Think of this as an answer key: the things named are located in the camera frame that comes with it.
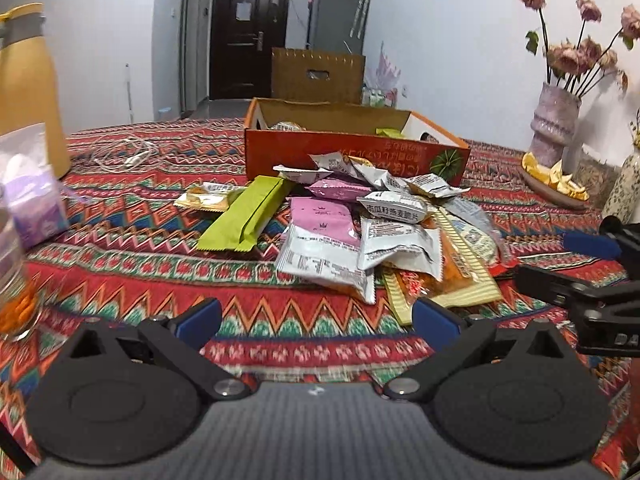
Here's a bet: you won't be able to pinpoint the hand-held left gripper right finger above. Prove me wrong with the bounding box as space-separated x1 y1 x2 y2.
382 297 596 403

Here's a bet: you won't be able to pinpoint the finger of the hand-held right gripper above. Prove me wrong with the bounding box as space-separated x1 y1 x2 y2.
562 215 640 281
515 266 608 311

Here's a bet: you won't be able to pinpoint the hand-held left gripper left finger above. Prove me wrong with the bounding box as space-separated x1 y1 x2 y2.
42 297 253 403

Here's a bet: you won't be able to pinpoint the orange snack packet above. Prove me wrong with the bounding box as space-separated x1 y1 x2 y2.
432 210 503 308

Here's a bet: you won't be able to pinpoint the pile of snack packets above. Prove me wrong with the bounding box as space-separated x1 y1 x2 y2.
274 152 518 326

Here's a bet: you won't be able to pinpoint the long green snack packet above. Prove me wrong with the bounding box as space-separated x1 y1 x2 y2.
196 175 296 253

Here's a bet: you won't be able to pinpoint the golden brown snack packet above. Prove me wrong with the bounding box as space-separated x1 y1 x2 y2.
174 184 248 213

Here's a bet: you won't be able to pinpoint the orange cardboard box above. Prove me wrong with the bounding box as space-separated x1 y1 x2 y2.
244 97 471 186

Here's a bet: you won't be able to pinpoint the white floral vase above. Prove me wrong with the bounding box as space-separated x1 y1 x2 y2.
601 152 640 226

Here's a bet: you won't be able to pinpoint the shallow plate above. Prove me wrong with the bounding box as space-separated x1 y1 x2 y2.
517 162 588 211

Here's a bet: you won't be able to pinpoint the clear lidded jar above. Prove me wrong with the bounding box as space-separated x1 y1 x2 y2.
562 142 621 201

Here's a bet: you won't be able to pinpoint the plate of yellow chips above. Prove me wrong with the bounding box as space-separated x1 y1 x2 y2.
521 152 588 202

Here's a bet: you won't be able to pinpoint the pink ribbed vase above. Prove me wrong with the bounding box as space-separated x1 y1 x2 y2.
529 82 582 168

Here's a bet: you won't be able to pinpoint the glass cup of tea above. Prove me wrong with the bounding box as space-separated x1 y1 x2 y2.
0 185 43 343

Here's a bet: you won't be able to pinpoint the dried pink roses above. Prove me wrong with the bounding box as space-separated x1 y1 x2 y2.
516 0 640 98

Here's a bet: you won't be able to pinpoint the purple tissue pack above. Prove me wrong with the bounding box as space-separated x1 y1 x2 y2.
0 122 71 251

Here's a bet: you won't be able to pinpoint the brown cardboard box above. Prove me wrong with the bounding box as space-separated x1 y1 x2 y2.
271 47 367 106

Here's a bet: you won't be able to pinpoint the dark brown entrance door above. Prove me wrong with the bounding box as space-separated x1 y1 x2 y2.
209 0 292 102

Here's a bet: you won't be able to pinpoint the yellow thermos jug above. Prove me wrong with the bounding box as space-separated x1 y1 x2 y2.
0 4 72 181

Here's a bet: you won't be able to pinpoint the grey interior door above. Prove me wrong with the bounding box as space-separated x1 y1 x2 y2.
181 0 208 116

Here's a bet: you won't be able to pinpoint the grey refrigerator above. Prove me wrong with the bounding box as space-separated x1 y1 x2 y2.
306 0 372 56

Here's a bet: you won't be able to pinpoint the white folded umbrella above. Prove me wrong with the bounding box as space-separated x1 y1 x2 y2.
349 0 373 40

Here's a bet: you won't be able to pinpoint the white cable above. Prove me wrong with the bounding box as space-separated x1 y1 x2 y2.
92 132 158 172

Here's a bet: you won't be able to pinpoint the wire basket of bottles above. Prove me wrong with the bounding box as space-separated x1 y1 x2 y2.
361 86 398 109

